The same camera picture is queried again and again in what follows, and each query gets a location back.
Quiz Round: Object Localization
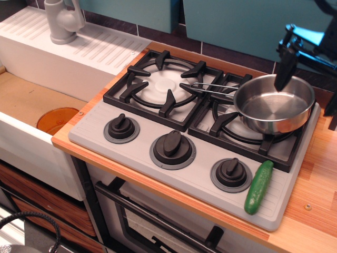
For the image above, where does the toy oven door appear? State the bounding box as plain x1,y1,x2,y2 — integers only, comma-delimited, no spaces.
95,178,270,252

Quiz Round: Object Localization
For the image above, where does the black right stove knob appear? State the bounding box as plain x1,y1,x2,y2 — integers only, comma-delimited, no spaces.
210,158,253,193

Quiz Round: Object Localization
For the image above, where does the white toy sink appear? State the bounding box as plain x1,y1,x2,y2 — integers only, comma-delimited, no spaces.
1,7,149,201

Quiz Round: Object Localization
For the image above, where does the black burner grate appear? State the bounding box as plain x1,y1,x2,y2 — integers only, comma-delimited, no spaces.
103,50,224,132
189,74,318,172

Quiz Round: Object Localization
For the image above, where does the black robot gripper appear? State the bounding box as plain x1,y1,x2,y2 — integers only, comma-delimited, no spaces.
274,1,336,116

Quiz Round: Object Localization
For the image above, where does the black braided cable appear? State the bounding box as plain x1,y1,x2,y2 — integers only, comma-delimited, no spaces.
0,211,62,253

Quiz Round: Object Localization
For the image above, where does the orange plastic plate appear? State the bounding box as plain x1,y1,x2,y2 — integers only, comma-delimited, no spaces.
36,107,79,135

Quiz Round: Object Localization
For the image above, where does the black left burner grate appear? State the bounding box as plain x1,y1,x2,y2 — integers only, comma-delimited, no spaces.
103,50,224,132

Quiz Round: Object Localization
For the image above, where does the black right burner grate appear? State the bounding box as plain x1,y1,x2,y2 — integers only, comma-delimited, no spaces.
189,74,318,172

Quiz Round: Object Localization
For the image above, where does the grey toy stove top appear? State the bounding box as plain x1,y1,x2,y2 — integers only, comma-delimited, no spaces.
68,70,322,232

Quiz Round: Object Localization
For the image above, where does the wooden drawer front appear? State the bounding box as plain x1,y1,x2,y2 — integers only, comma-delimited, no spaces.
1,161,104,252

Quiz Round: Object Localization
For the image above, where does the green toy pickle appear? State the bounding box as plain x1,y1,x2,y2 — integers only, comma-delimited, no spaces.
244,160,274,215

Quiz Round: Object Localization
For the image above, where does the black stove knob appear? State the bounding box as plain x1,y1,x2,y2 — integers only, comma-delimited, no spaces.
150,130,196,170
103,113,140,144
210,158,253,193

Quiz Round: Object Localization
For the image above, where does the black left stove knob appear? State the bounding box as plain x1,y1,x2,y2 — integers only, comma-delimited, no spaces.
103,113,140,144

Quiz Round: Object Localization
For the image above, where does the stainless steel pan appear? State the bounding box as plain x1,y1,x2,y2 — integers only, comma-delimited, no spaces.
189,74,315,134

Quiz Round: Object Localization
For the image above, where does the grey toy faucet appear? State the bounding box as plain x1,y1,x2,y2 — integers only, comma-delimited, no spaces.
44,0,85,45

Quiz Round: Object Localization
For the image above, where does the black middle stove knob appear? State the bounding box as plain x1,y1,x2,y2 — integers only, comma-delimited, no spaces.
150,130,196,170

